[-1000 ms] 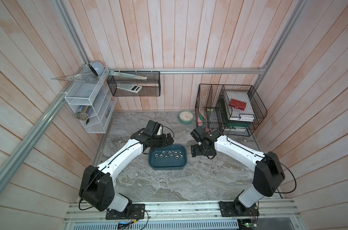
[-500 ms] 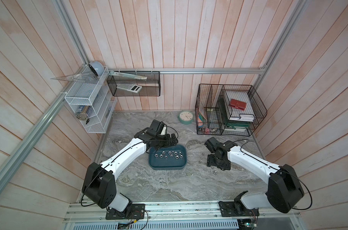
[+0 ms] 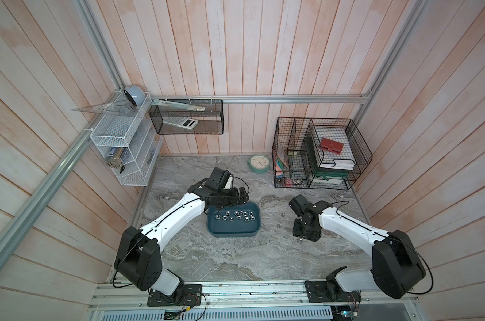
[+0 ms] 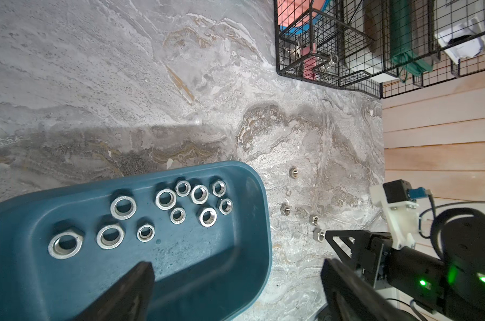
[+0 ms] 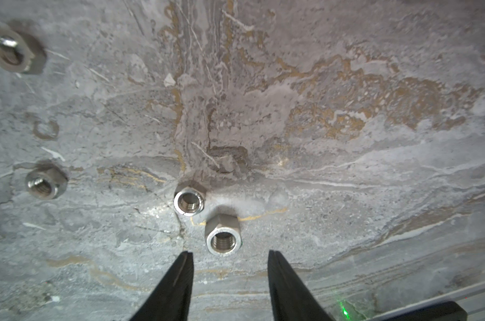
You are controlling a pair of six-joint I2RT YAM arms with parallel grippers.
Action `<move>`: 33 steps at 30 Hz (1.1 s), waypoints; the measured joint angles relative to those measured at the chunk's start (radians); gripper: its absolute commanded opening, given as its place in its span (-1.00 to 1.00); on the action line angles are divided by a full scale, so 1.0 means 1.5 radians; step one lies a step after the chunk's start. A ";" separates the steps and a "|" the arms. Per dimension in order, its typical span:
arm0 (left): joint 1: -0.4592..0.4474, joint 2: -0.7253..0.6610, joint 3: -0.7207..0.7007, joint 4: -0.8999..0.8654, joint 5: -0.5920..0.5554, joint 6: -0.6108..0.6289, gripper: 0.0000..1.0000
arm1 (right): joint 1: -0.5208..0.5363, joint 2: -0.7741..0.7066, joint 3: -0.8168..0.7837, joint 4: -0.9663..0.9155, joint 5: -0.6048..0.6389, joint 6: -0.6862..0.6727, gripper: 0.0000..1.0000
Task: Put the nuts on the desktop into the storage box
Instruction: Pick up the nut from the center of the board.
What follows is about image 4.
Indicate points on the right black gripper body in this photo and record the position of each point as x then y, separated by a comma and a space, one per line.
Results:
364, 252

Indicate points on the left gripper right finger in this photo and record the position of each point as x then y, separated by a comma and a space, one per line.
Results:
350, 298

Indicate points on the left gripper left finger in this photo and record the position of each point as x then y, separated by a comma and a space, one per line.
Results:
127, 299

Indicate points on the teal plastic storage box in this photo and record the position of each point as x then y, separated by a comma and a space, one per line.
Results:
200, 273

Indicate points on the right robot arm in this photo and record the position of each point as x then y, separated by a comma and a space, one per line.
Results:
451, 283

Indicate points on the pink binder clip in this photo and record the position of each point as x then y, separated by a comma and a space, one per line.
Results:
310, 63

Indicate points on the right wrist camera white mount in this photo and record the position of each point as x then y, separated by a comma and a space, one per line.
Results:
398, 201

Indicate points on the black wire desk organizer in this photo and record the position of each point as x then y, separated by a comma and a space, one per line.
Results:
302, 23

